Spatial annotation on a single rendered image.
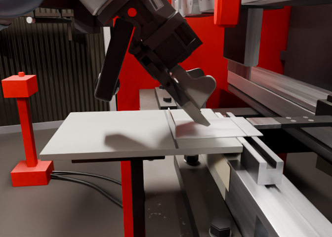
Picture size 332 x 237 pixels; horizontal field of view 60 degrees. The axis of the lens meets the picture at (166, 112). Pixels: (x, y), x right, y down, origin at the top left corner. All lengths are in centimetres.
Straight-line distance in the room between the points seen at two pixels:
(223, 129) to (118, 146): 16
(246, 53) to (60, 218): 176
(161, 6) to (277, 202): 28
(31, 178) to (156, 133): 202
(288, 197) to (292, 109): 44
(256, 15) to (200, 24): 91
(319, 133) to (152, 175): 36
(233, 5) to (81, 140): 27
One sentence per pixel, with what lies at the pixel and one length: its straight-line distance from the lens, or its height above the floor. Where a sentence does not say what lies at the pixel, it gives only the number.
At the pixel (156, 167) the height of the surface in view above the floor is 87.
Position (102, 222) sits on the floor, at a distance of 191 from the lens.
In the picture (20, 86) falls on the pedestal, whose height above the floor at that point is 76.
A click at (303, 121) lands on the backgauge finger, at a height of 100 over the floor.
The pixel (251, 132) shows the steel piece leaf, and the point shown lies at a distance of 45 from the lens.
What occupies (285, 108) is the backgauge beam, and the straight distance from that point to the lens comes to 81.
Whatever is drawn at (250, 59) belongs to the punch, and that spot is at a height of 111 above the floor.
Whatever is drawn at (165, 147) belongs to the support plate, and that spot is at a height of 100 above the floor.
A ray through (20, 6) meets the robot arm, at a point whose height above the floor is 117.
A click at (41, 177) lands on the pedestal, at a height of 6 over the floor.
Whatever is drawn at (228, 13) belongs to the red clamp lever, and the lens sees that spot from 28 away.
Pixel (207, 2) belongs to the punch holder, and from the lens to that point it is 47.
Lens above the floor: 116
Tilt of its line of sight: 17 degrees down
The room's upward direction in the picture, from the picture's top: straight up
